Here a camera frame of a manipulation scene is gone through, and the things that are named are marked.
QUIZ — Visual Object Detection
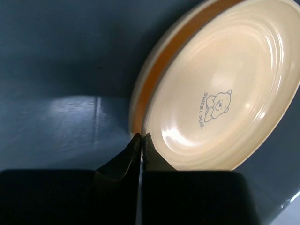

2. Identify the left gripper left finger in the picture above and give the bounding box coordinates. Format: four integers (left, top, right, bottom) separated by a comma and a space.
0, 134, 142, 225

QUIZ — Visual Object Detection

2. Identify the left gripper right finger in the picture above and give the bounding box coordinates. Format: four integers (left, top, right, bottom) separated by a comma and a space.
142, 134, 248, 225

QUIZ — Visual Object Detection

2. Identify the yellow bear plate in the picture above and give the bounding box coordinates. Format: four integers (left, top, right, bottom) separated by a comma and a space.
128, 0, 298, 136
142, 7, 300, 172

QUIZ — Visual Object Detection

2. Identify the grey plastic bin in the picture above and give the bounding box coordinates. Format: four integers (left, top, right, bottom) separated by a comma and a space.
0, 0, 300, 225

